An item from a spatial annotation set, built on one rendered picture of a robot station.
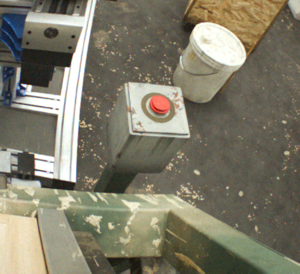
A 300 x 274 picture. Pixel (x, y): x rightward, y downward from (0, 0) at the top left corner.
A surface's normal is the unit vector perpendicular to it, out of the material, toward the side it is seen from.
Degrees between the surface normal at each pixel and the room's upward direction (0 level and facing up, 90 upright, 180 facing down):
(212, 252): 90
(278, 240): 0
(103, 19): 0
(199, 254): 90
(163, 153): 90
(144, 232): 35
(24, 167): 0
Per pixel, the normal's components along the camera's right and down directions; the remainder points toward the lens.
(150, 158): 0.11, 0.86
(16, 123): 0.31, -0.51
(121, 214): 0.32, 0.07
